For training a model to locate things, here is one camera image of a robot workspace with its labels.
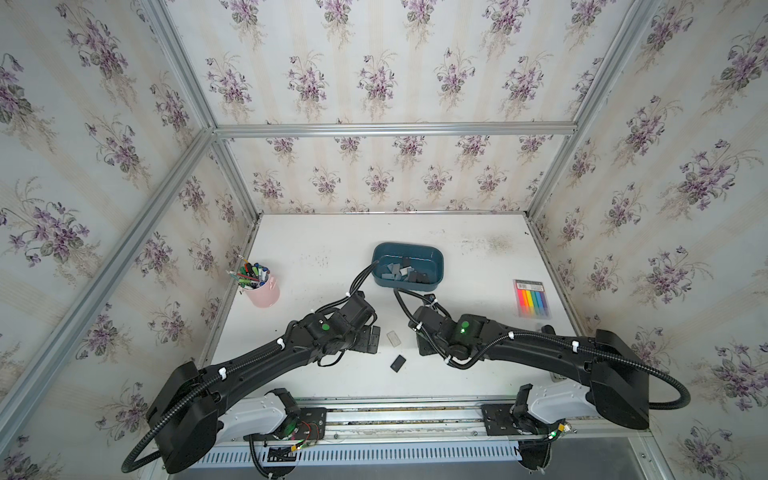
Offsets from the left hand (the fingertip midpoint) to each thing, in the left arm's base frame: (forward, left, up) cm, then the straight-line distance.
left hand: (366, 336), depth 81 cm
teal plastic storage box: (+27, -15, -5) cm, 31 cm away
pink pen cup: (+13, +31, +3) cm, 34 cm away
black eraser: (-5, -9, -7) cm, 12 cm away
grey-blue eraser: (+24, -9, -5) cm, 26 cm away
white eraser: (+2, -8, -7) cm, 11 cm away
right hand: (-1, -17, -1) cm, 17 cm away
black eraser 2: (+22, -16, -4) cm, 28 cm away
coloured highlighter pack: (+14, -53, -5) cm, 55 cm away
